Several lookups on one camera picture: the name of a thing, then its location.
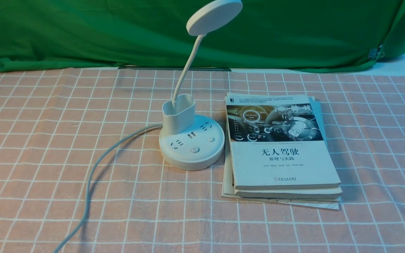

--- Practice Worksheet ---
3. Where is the top self-driving book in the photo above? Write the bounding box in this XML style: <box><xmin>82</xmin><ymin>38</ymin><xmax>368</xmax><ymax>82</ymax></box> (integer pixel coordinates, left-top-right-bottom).
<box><xmin>225</xmin><ymin>93</ymin><xmax>341</xmax><ymax>190</ymax></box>

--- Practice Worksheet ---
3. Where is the pink checkered tablecloth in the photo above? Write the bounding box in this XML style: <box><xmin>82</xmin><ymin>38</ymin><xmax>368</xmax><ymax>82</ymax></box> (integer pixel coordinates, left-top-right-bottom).
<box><xmin>0</xmin><ymin>69</ymin><xmax>405</xmax><ymax>253</ymax></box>

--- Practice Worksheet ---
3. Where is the metal binder clip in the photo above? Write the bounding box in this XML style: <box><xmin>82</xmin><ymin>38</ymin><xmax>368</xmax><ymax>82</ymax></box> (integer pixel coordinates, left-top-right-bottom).
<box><xmin>368</xmin><ymin>44</ymin><xmax>385</xmax><ymax>62</ymax></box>

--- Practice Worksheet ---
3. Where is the green backdrop cloth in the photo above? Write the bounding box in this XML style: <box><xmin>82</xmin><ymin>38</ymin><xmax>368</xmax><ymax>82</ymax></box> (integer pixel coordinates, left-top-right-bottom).
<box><xmin>0</xmin><ymin>0</ymin><xmax>405</xmax><ymax>73</ymax></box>

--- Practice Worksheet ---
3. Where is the bottom thin booklet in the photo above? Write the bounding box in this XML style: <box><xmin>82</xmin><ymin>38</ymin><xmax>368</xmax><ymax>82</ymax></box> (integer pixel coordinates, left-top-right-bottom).
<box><xmin>221</xmin><ymin>123</ymin><xmax>340</xmax><ymax>211</ymax></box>

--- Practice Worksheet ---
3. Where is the white lamp power cable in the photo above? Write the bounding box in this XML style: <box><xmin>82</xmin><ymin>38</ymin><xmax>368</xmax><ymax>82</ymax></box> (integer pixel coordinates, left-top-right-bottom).
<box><xmin>53</xmin><ymin>124</ymin><xmax>163</xmax><ymax>253</ymax></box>

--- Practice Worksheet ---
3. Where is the white desk lamp with sockets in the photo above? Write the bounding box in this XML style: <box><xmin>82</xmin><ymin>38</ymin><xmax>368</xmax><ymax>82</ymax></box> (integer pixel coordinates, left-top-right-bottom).
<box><xmin>159</xmin><ymin>0</ymin><xmax>243</xmax><ymax>171</ymax></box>

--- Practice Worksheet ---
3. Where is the middle book in stack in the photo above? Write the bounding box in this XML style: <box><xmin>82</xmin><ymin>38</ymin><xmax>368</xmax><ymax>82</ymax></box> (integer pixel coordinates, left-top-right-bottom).
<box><xmin>226</xmin><ymin>97</ymin><xmax>343</xmax><ymax>200</ymax></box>

